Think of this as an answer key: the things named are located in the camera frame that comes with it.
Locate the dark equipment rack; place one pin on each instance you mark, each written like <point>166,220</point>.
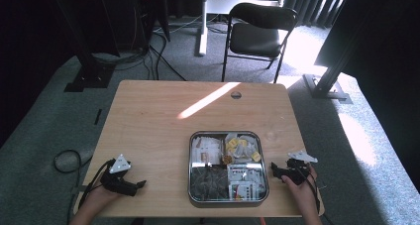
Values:
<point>132,17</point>

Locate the black metal stand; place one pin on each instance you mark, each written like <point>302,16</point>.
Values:
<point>87,73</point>
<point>327,83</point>

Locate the grey curtain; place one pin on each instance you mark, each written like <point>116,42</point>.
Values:
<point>313,3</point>

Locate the small clear glass cup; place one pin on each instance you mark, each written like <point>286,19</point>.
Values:
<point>271,135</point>

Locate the pile of dark packets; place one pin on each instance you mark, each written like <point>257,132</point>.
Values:
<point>208,183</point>

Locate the grey tape strip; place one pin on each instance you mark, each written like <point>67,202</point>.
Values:
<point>76,189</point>

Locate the square four-compartment box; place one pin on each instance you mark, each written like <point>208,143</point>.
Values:
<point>190,172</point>

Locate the pile of white green packets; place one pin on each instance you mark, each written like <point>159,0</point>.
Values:
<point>246,183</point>

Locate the black folding chair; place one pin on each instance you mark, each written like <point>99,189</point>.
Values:
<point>254,38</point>

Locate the clear lid with gold knob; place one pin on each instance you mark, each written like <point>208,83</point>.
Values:
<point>228,159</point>

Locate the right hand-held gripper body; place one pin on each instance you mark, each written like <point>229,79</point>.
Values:
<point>298,173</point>

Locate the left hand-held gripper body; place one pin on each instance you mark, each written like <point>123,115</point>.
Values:
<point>119,185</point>

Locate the grey table grommet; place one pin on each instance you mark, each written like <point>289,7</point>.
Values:
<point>236,95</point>

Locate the pile of white sachets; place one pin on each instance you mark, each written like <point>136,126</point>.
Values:
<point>206,150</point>

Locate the pile of yellow-label tea bags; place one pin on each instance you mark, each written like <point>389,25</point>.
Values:
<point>242,149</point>

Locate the person's left hand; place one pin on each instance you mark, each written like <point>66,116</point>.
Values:
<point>97,200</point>

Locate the person's right hand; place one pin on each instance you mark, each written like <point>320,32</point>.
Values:
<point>305,195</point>

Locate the black tape strip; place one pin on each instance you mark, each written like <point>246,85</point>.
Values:
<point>98,116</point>

